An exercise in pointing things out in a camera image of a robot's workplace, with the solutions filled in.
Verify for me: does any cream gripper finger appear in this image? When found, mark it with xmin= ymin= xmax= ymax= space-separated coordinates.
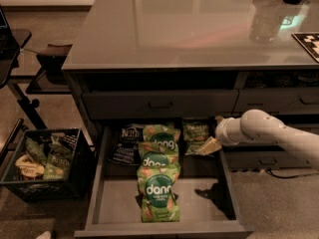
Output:
xmin=197 ymin=136 xmax=221 ymax=155

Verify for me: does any green Kettle jalapeno chip bag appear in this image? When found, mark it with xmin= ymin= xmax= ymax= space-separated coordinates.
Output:
xmin=182 ymin=119 xmax=210 ymax=155

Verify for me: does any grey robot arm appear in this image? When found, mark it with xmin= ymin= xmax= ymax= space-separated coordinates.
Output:
xmin=196 ymin=110 xmax=319 ymax=169

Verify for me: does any back green Dang chip bag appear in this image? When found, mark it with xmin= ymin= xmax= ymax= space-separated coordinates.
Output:
xmin=143 ymin=124 xmax=180 ymax=151

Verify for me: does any green dang chip bag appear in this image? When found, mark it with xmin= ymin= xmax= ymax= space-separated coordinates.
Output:
xmin=143 ymin=124 xmax=180 ymax=151
xmin=139 ymin=141 xmax=178 ymax=166
xmin=137 ymin=164 xmax=180 ymax=223

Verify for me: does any open grey middle drawer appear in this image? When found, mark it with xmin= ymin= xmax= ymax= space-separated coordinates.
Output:
xmin=74 ymin=126 xmax=254 ymax=239

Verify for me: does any grey bottom right drawer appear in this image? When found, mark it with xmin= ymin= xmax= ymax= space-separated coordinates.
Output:
xmin=224 ymin=151 xmax=310 ymax=170

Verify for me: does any middle green Dang chip bag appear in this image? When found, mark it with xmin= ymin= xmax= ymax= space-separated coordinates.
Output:
xmin=139 ymin=141 xmax=178 ymax=166

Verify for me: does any front green Dang chip bag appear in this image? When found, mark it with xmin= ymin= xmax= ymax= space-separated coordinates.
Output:
xmin=137 ymin=164 xmax=180 ymax=223

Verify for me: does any grey top right drawer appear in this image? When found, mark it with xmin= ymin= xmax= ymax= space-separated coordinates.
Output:
xmin=234 ymin=88 xmax=319 ymax=115

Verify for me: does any dark blue Kettle chip bag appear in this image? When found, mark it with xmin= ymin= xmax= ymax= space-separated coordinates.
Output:
xmin=109 ymin=123 xmax=144 ymax=166

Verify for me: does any grey top left drawer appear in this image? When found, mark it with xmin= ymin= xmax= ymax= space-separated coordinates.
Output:
xmin=82 ymin=90 xmax=238 ymax=120

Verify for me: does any grey counter cabinet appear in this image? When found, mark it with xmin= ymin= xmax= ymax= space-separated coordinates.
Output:
xmin=63 ymin=0 xmax=319 ymax=137

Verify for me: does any dark green bag in crate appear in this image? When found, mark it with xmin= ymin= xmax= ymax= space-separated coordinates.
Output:
xmin=26 ymin=137 xmax=47 ymax=165

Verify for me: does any yellow chip bag in crate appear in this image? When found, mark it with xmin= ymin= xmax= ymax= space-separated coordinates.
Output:
xmin=15 ymin=154 xmax=45 ymax=178

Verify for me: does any black white fiducial marker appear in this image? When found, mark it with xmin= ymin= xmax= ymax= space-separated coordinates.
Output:
xmin=292 ymin=32 xmax=319 ymax=63

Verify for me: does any black plastic crate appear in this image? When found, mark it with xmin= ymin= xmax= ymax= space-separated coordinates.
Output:
xmin=1 ymin=128 xmax=94 ymax=202

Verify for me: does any white shoe tip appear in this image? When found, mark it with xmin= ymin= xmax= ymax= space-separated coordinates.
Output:
xmin=36 ymin=231 xmax=52 ymax=239

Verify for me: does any black side desk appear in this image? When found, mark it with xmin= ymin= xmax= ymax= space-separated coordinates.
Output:
xmin=0 ymin=5 xmax=73 ymax=164

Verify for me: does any black cable on floor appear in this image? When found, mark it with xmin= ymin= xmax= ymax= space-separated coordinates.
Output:
xmin=265 ymin=168 xmax=319 ymax=180

